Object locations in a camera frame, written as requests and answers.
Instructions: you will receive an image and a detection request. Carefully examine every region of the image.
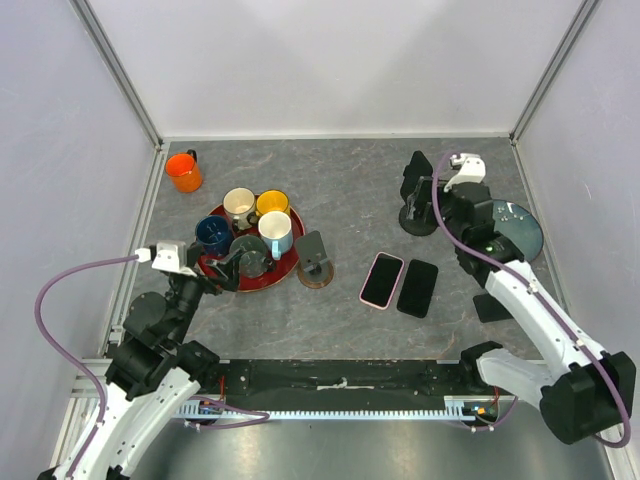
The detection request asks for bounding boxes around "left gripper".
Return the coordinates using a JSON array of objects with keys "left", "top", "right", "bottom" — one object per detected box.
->
[{"left": 168, "top": 242, "right": 242, "bottom": 344}]

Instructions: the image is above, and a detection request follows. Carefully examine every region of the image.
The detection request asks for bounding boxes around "black clamp phone stand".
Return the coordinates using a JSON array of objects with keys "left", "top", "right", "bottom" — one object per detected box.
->
[{"left": 399, "top": 196, "right": 438, "bottom": 236}]

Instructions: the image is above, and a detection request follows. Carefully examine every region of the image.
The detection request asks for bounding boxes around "pink case phone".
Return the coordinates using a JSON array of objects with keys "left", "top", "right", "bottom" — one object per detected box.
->
[{"left": 359, "top": 252, "right": 404, "bottom": 310}]

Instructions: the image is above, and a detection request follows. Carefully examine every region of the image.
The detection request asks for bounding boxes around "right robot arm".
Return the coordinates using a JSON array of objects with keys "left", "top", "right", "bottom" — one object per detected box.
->
[{"left": 400, "top": 175, "right": 636, "bottom": 448}]

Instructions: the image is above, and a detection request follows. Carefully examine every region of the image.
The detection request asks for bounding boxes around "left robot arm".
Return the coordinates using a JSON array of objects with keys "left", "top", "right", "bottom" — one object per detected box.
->
[{"left": 34, "top": 240, "right": 241, "bottom": 479}]

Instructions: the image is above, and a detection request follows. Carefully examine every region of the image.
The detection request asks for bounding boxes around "grey stand wooden base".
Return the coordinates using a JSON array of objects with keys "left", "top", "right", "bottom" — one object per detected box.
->
[{"left": 294, "top": 230, "right": 334, "bottom": 289}]

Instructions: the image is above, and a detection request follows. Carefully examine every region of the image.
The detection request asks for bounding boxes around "dark blue mug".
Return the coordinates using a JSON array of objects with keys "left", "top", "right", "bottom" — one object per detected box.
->
[{"left": 195, "top": 215, "right": 233, "bottom": 257}]

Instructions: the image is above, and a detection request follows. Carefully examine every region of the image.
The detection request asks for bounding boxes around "light blue mug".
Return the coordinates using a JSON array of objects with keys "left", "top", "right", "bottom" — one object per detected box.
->
[{"left": 258, "top": 211, "right": 294, "bottom": 261}]

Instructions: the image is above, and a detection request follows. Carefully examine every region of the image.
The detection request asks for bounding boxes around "round red tray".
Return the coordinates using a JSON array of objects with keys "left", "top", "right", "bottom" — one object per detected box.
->
[{"left": 197, "top": 207, "right": 305, "bottom": 293}]

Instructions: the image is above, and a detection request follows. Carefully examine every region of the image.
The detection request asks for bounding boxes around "yellow mug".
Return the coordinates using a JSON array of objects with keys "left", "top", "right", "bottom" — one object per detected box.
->
[{"left": 256, "top": 189, "right": 290, "bottom": 217}]

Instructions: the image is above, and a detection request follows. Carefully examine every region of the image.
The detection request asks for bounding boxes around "orange enamel mug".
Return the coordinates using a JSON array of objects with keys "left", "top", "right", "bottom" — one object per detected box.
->
[{"left": 165, "top": 149, "right": 203, "bottom": 193}]

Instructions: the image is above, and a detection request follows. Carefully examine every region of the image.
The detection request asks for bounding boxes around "blue ceramic plate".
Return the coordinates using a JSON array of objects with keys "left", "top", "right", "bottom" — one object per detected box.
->
[{"left": 493, "top": 199, "right": 544, "bottom": 262}]

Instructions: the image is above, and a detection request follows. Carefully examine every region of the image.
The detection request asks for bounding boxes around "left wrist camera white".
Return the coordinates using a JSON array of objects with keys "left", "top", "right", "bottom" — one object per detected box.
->
[{"left": 134, "top": 240, "right": 197, "bottom": 277}]

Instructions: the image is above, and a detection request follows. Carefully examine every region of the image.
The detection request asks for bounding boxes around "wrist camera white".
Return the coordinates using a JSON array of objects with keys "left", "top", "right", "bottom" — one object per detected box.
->
[
  {"left": 443, "top": 153, "right": 486, "bottom": 192},
  {"left": 134, "top": 240, "right": 197, "bottom": 277}
]

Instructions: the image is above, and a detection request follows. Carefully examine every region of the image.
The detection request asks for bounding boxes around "grey mug black handle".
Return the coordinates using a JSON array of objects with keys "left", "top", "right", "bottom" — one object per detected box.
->
[{"left": 230, "top": 234, "right": 276, "bottom": 279}]

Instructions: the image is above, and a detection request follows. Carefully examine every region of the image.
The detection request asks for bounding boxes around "cream mug black handle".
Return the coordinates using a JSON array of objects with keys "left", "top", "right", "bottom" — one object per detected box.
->
[{"left": 222, "top": 187, "right": 258, "bottom": 233}]

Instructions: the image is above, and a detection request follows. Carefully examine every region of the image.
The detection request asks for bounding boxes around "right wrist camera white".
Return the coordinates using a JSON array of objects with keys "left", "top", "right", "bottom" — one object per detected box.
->
[{"left": 443, "top": 153, "right": 486, "bottom": 192}]

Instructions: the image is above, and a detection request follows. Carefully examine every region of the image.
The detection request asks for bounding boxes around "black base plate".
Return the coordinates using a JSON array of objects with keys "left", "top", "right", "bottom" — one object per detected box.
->
[{"left": 212, "top": 359, "right": 493, "bottom": 412}]

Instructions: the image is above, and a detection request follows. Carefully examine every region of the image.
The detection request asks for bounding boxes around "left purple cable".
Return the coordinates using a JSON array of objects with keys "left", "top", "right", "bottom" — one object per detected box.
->
[{"left": 34, "top": 254, "right": 271, "bottom": 476}]

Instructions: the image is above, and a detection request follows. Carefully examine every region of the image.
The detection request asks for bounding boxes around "slotted cable duct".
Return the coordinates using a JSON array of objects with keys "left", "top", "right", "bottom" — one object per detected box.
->
[{"left": 173, "top": 398, "right": 494, "bottom": 422}]

